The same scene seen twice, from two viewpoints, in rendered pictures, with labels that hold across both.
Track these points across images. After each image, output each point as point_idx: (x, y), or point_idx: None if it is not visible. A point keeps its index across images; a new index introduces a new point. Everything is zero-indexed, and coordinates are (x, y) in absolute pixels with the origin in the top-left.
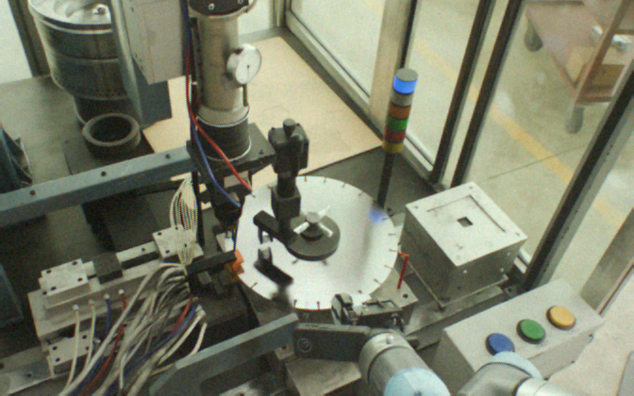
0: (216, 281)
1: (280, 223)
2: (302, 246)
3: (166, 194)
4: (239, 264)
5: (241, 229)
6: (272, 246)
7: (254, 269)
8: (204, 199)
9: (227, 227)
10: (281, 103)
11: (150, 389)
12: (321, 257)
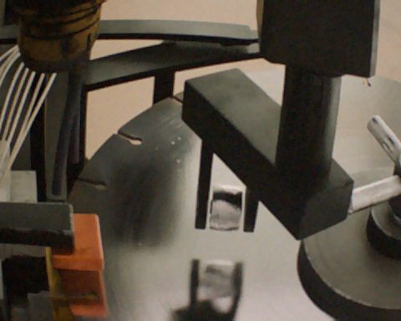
0: (22, 311)
1: (287, 104)
2: (358, 272)
3: (49, 116)
4: (88, 276)
5: (152, 170)
6: (247, 256)
7: (138, 309)
8: (88, 77)
9: (36, 49)
10: (392, 19)
11: None
12: None
